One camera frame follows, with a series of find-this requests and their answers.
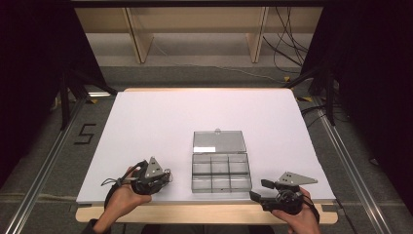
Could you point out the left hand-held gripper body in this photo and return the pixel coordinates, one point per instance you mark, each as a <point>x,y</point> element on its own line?
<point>147,183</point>

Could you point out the person's left hand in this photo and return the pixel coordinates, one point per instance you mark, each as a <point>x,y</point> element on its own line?
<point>125,201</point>

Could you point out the yellow black floor tape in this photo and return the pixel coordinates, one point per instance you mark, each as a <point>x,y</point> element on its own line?
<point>304,99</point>

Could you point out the dark curtain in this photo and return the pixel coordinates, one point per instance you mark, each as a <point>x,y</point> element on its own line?
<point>29,65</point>
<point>373,81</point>

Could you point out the aluminium floor rail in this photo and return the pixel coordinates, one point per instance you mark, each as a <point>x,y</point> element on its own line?
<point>39,182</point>
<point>354,169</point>

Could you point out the person's right hand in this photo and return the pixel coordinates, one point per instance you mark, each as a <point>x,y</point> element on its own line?
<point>303,221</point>

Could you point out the clear plastic compartment box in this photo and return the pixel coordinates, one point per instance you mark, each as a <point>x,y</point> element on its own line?
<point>220,169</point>

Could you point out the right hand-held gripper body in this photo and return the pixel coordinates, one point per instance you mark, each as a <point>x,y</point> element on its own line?
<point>287,198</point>

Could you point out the black metal stand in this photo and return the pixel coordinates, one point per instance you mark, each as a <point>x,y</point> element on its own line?
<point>65,107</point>
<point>330,104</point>

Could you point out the wooden shelf unit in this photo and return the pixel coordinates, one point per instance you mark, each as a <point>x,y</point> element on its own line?
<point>195,19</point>

